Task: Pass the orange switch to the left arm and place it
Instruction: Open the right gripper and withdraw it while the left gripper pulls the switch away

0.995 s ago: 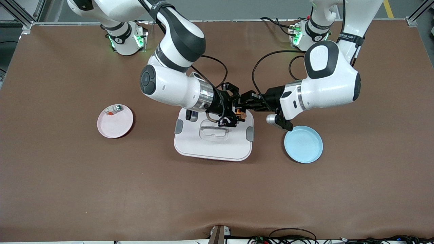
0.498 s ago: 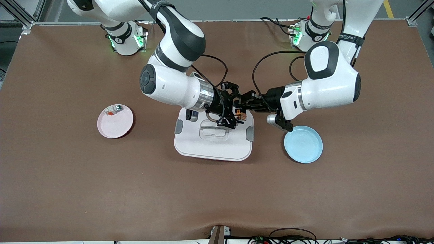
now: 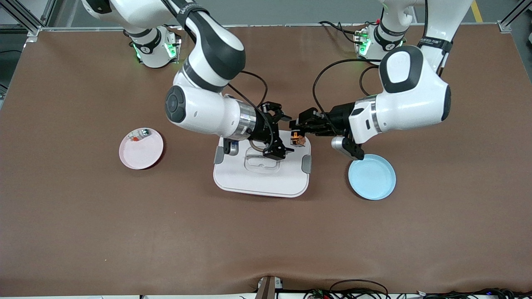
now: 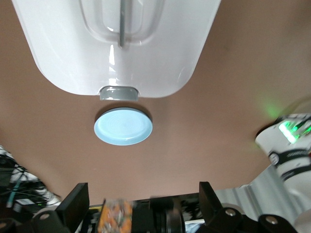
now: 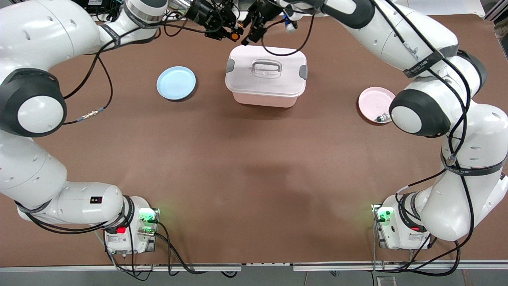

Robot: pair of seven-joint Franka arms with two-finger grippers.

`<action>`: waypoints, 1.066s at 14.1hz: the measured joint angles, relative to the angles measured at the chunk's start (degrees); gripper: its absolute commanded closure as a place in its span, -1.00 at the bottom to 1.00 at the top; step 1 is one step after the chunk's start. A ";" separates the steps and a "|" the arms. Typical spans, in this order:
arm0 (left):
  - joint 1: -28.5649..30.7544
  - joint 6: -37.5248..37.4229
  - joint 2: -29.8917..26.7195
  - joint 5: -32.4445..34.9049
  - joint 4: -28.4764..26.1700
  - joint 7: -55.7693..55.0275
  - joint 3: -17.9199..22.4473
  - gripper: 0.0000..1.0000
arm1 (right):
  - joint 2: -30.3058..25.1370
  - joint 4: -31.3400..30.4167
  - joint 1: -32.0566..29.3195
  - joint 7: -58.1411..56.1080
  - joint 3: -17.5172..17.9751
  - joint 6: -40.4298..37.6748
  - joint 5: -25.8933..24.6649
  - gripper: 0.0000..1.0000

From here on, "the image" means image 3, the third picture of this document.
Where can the grey metal camera stand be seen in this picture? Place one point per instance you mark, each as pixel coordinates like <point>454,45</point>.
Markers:
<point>266,288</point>

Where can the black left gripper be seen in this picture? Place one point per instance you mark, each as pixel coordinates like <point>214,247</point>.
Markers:
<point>340,116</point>

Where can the white lidded storage box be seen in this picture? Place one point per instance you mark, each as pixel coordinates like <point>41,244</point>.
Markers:
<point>262,182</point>

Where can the orange black push-button switch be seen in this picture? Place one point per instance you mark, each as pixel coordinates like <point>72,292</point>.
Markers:
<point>297,140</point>

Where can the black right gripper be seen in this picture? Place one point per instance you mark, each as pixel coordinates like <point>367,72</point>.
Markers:
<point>262,128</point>

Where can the light blue round plate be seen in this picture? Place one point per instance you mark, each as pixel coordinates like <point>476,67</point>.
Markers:
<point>374,180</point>

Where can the white round plate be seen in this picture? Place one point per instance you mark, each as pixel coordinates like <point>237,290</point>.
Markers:
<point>139,160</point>

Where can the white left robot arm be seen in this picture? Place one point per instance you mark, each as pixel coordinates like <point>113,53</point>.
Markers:
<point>407,108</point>

